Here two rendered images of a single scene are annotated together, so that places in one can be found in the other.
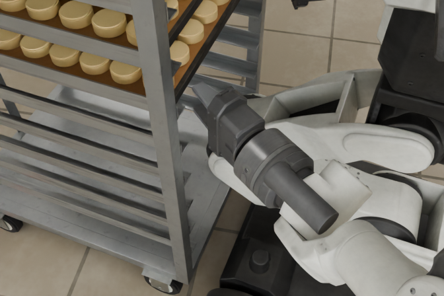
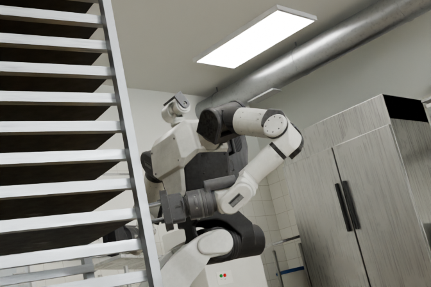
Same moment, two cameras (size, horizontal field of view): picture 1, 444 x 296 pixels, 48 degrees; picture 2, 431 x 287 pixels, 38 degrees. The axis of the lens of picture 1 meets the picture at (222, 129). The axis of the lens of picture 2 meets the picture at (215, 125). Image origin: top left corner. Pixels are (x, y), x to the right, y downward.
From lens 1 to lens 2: 183 cm
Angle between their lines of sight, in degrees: 84
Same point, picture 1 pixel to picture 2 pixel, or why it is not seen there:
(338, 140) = (195, 248)
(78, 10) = not seen: hidden behind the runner
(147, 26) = (135, 150)
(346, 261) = (250, 166)
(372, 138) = (207, 236)
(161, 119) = (145, 204)
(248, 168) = (194, 195)
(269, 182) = (208, 182)
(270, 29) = not seen: outside the picture
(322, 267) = (246, 178)
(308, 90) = not seen: hidden behind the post
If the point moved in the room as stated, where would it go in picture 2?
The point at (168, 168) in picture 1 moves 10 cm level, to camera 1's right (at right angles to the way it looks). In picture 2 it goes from (153, 246) to (175, 245)
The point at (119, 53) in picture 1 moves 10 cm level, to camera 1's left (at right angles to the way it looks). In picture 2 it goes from (114, 183) to (88, 181)
